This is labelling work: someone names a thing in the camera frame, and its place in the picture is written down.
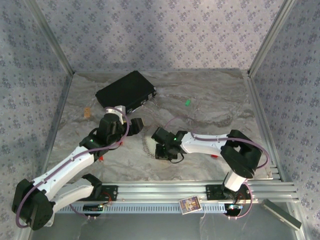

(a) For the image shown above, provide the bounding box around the black hard case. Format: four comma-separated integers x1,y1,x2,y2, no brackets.
94,70,158,116

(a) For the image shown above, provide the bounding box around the colourful playing card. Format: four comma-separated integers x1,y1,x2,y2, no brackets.
178,196,203,215

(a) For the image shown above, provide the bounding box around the left black controller board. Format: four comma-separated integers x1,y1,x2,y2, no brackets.
83,203,104,213

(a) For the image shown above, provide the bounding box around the black controller board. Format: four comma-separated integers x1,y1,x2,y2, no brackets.
224,203,244,213
83,203,104,213

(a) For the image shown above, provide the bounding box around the right black controller board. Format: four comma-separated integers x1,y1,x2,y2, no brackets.
224,203,244,213

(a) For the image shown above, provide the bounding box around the grey metal bar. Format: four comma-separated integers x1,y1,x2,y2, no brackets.
259,198,303,231

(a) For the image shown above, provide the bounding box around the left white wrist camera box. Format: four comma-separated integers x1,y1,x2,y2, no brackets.
113,104,126,116

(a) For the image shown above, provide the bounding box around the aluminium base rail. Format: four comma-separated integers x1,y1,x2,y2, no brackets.
49,181,300,204

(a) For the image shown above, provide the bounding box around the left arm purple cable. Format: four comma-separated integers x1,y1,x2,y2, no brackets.
15,106,131,230

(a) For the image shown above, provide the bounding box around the aluminium table side rail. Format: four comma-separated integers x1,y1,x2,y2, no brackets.
31,72,76,186
241,69,285,182

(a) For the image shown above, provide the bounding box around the grey slotted cable duct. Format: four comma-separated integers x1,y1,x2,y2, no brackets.
53,202,229,215

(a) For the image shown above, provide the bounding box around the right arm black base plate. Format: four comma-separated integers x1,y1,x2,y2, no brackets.
205,184,252,201

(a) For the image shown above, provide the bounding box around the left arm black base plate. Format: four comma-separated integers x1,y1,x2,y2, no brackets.
84,185,119,202

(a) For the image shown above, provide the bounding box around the grey plastic bracket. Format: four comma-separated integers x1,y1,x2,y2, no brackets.
46,203,56,227

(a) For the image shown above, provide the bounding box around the aluminium frame post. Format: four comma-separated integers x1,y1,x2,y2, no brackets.
246,0,298,77
24,0,76,75

